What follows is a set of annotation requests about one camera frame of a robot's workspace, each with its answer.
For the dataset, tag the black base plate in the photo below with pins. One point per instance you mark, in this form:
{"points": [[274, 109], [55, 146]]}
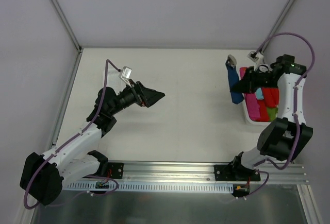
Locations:
{"points": [[114, 170], [229, 172]]}

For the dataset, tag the silver spoon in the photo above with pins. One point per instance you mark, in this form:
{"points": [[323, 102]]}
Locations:
{"points": [[231, 61]]}

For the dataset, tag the aluminium frame post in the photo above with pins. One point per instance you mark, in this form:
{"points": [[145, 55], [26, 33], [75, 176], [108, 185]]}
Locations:
{"points": [[281, 17], [63, 19]]}

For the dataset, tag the red rolled napkin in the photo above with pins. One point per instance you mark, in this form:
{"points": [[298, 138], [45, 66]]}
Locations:
{"points": [[271, 97], [264, 117]]}

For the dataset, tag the white slotted cable duct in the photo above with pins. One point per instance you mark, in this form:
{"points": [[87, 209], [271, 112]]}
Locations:
{"points": [[163, 187]]}

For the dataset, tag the large white basket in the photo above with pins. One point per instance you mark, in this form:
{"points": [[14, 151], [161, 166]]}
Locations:
{"points": [[251, 122]]}

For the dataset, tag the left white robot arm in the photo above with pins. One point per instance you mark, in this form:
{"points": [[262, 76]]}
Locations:
{"points": [[45, 175]]}

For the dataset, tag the aluminium mounting rail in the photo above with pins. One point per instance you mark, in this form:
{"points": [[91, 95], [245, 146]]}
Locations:
{"points": [[203, 172]]}

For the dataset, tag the small white utensil tray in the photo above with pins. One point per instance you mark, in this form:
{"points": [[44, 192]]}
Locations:
{"points": [[114, 81]]}

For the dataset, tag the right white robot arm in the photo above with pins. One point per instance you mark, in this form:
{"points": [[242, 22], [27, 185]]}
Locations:
{"points": [[285, 137]]}

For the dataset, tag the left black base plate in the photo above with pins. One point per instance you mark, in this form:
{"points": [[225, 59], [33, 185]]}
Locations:
{"points": [[114, 170]]}

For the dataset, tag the green napkin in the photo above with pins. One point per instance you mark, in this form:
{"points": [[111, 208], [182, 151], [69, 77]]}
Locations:
{"points": [[272, 113]]}

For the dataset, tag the left aluminium frame post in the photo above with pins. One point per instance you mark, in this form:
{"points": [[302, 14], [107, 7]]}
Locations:
{"points": [[63, 19]]}

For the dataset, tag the pink rolled napkin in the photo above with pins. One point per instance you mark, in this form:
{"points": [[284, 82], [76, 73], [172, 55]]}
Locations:
{"points": [[252, 107]]}

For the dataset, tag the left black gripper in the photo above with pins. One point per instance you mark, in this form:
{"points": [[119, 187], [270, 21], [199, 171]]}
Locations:
{"points": [[141, 94]]}

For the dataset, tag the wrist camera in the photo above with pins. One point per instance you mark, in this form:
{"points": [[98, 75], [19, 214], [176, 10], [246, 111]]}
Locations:
{"points": [[256, 57], [125, 74]]}

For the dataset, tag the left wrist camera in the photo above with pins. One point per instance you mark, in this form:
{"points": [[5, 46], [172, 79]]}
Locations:
{"points": [[125, 74]]}

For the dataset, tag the right aluminium frame post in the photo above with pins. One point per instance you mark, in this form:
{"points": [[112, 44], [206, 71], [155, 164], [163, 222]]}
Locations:
{"points": [[281, 17]]}

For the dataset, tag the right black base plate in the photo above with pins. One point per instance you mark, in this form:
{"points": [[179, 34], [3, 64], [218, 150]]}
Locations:
{"points": [[229, 172]]}

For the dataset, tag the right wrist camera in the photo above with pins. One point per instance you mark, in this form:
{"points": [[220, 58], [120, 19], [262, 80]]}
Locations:
{"points": [[256, 57]]}

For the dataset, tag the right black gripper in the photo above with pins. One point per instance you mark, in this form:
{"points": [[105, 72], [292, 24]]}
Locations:
{"points": [[255, 80]]}

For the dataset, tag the light blue rolled napkin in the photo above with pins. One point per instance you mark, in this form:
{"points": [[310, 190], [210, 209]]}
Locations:
{"points": [[259, 94]]}

